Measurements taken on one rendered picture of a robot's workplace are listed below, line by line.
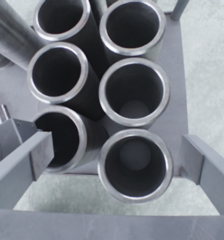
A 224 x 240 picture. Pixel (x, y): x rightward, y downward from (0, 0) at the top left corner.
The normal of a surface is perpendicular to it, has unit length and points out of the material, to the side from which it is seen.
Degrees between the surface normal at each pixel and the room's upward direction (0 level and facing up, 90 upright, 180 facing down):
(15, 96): 0
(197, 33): 0
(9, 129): 0
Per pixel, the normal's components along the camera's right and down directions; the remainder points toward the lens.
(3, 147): -0.14, -0.13
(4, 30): 0.74, 0.65
